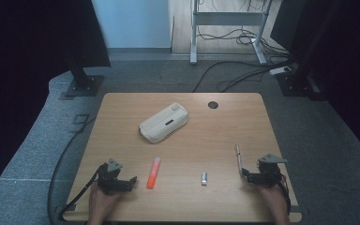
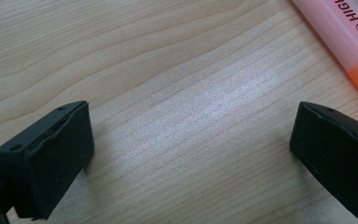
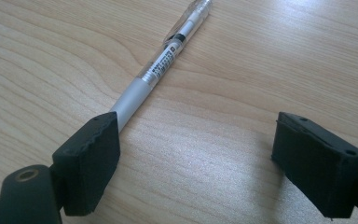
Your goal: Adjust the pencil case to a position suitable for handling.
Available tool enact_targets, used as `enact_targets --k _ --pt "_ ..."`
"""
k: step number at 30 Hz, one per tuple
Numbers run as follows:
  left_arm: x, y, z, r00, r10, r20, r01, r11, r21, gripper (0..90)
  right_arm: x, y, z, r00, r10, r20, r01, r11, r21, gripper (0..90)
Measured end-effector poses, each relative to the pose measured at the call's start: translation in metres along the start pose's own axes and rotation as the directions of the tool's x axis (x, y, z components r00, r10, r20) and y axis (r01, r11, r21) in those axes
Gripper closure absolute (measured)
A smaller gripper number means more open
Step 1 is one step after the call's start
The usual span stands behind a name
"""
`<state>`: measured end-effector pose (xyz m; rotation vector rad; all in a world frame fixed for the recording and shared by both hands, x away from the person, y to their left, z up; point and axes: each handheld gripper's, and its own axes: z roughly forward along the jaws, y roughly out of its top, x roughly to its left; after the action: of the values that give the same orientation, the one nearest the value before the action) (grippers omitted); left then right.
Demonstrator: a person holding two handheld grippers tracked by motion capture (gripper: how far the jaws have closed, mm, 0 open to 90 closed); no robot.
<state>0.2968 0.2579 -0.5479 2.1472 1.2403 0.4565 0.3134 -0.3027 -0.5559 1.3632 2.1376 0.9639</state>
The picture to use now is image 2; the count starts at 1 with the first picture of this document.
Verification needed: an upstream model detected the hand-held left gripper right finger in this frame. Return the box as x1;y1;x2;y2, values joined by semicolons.
289;101;358;222

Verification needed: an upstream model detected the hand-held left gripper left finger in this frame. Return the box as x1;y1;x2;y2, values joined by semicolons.
0;100;95;220

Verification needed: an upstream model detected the pink orange highlighter pen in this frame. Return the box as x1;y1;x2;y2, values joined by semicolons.
290;0;358;114

